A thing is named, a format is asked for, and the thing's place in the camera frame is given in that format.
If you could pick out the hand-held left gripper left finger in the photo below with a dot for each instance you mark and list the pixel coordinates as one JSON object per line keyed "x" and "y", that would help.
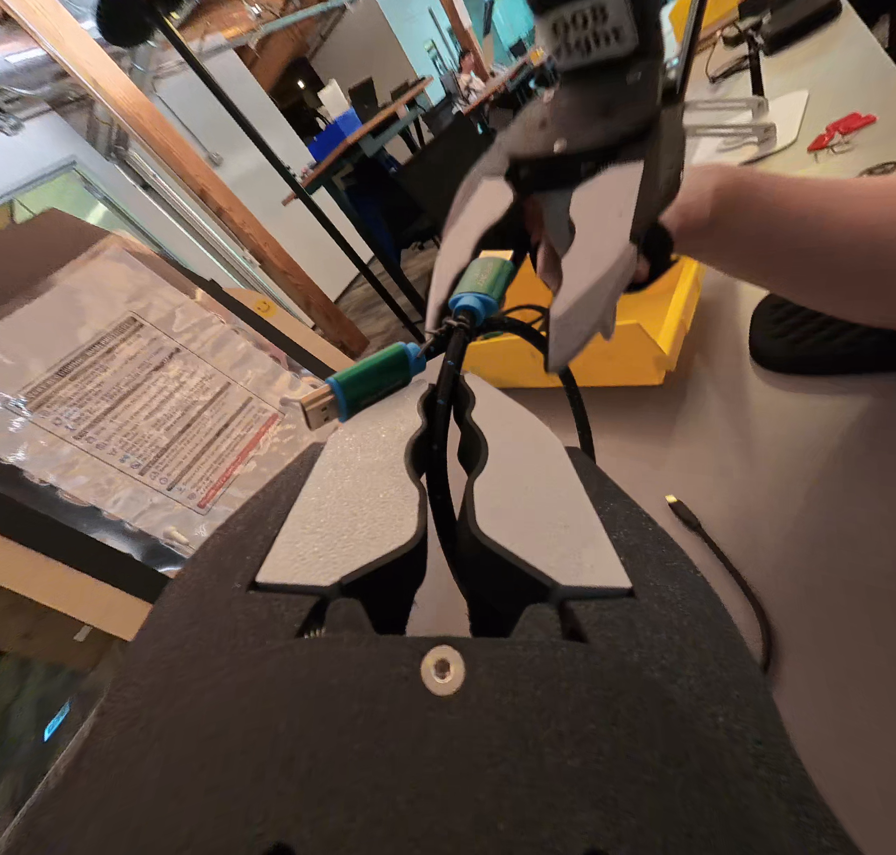
{"x": 350, "y": 505}

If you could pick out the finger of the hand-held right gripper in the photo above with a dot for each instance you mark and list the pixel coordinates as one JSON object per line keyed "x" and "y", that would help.
{"x": 602, "y": 253}
{"x": 465, "y": 239}

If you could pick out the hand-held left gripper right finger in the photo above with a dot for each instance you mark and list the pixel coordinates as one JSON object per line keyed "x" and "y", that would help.
{"x": 539, "y": 512}

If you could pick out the person's right forearm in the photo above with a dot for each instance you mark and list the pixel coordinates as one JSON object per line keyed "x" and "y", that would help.
{"x": 805, "y": 239}

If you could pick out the person's right hand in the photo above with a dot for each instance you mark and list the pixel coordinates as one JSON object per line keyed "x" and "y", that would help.
{"x": 689, "y": 218}

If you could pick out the black office chair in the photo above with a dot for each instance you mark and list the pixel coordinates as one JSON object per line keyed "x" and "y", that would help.
{"x": 441, "y": 176}

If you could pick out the dark laptop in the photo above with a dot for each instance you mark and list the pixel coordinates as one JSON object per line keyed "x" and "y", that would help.
{"x": 689, "y": 36}

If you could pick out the silver laptop stand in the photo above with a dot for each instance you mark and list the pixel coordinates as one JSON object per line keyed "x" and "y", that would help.
{"x": 728, "y": 134}

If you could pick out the wooden table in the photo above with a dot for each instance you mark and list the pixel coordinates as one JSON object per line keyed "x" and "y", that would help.
{"x": 378, "y": 116}

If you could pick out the blue bin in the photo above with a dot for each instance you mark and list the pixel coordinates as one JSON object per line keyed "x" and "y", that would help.
{"x": 336, "y": 137}

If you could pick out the white flat pad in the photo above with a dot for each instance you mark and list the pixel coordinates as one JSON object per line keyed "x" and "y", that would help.
{"x": 791, "y": 120}

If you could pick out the black case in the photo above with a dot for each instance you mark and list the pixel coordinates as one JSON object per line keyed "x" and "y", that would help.
{"x": 801, "y": 22}

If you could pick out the black mesh wrist rest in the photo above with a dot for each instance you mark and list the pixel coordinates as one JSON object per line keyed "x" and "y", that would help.
{"x": 819, "y": 340}

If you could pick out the instruction board with plastic cover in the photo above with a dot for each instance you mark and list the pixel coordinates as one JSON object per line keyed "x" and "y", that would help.
{"x": 140, "y": 393}

